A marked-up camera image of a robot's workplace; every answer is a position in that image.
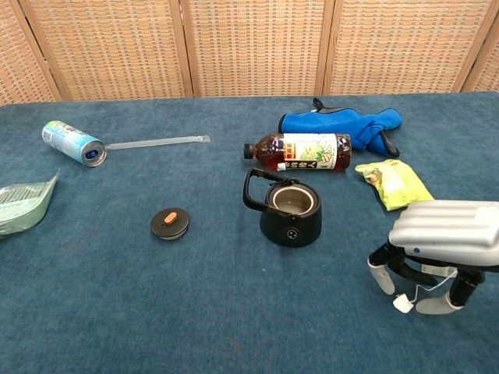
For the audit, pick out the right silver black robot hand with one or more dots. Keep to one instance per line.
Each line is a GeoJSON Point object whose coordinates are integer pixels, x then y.
{"type": "Point", "coordinates": [444, 230]}

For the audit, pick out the brown tea plastic bottle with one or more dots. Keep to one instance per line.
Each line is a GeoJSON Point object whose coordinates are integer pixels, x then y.
{"type": "Point", "coordinates": [312, 152]}

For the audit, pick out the black lid orange knob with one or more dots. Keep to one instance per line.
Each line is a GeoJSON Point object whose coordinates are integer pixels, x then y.
{"type": "Point", "coordinates": [163, 228]}

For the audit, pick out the yellow-green snack packet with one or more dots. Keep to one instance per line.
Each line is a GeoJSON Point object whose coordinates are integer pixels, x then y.
{"type": "Point", "coordinates": [397, 183]}

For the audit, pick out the blue mitt glove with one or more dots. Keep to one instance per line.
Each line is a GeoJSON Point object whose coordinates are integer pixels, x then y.
{"type": "Point", "coordinates": [331, 122]}

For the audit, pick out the blue table cloth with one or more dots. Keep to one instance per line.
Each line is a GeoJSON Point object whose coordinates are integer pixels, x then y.
{"type": "Point", "coordinates": [234, 304]}

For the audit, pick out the woven wooden folding screen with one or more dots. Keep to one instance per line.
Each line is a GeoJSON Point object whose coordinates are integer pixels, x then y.
{"type": "Point", "coordinates": [253, 46]}

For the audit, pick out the clear wrapped drinking straw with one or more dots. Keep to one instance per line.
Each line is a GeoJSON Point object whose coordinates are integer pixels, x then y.
{"type": "Point", "coordinates": [156, 142]}

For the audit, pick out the light blue drink can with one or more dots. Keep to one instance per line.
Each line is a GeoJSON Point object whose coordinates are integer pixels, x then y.
{"type": "Point", "coordinates": [66, 140]}

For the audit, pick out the pale green foil packet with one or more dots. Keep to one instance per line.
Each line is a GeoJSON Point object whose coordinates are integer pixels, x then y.
{"type": "Point", "coordinates": [23, 206]}

